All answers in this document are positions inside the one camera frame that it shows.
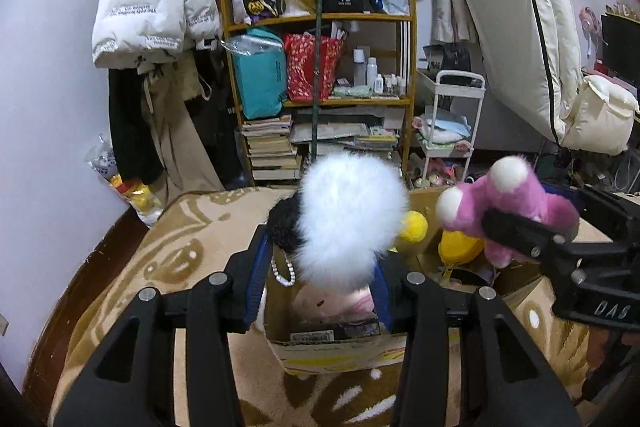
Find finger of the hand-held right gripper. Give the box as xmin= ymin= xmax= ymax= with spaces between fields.
xmin=481 ymin=207 xmax=572 ymax=265
xmin=579 ymin=189 xmax=640 ymax=245

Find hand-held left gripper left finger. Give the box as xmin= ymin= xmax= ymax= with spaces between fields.
xmin=52 ymin=224 xmax=273 ymax=427

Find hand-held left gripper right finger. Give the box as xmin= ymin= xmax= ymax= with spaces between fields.
xmin=372 ymin=252 xmax=583 ymax=427

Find pink plush toy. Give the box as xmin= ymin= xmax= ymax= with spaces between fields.
xmin=435 ymin=155 xmax=581 ymax=268

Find white fluffy plush toy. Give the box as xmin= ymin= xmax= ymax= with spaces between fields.
xmin=265 ymin=152 xmax=408 ymax=295

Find peach plush doll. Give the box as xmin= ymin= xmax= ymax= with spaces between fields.
xmin=295 ymin=284 xmax=378 ymax=325

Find yellow plush toy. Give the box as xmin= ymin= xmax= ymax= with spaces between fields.
xmin=397 ymin=209 xmax=486 ymax=265

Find brown patterned blanket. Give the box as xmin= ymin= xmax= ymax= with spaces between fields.
xmin=47 ymin=186 xmax=640 ymax=427

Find small toys in cart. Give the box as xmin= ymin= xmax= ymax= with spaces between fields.
xmin=417 ymin=157 xmax=466 ymax=188

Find cream cushion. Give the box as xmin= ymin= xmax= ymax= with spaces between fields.
xmin=567 ymin=74 xmax=640 ymax=155

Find white trolley cart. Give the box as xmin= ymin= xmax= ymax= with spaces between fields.
xmin=415 ymin=69 xmax=487 ymax=188

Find folded pastel cloths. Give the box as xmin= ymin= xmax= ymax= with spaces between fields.
xmin=412 ymin=112 xmax=473 ymax=148

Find stack of brown books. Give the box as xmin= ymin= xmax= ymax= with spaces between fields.
xmin=241 ymin=114 xmax=303 ymax=182

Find yellow snack bag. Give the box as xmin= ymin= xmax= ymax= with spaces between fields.
xmin=117 ymin=177 xmax=163 ymax=220

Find black hanging garment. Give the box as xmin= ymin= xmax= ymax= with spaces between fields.
xmin=192 ymin=42 xmax=246 ymax=188

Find beige coat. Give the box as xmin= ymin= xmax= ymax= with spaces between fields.
xmin=140 ymin=57 xmax=226 ymax=205

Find pile of magazines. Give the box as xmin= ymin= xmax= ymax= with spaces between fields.
xmin=290 ymin=109 xmax=406 ymax=162

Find black monitor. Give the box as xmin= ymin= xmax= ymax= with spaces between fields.
xmin=600 ymin=12 xmax=640 ymax=80

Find black handbag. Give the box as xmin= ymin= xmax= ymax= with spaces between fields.
xmin=422 ymin=42 xmax=471 ymax=72

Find printed plastic bag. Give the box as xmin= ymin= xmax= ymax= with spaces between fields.
xmin=87 ymin=134 xmax=121 ymax=185

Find wooden bookshelf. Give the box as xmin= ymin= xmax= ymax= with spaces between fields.
xmin=220 ymin=0 xmax=418 ymax=188

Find pink desk fan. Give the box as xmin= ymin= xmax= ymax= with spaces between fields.
xmin=579 ymin=6 xmax=601 ymax=35

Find black coat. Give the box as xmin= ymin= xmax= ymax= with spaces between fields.
xmin=107 ymin=67 xmax=163 ymax=182

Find teal bag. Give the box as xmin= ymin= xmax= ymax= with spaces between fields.
xmin=231 ymin=27 xmax=288 ymax=120

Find white mattress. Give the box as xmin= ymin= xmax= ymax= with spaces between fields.
xmin=450 ymin=0 xmax=586 ymax=142

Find green pole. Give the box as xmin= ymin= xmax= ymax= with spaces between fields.
xmin=307 ymin=0 xmax=327 ymax=158

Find red patterned bag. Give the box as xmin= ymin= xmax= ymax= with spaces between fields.
xmin=282 ymin=32 xmax=346 ymax=102

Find white pearl necklace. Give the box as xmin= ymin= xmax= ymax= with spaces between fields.
xmin=272 ymin=257 xmax=298 ymax=288

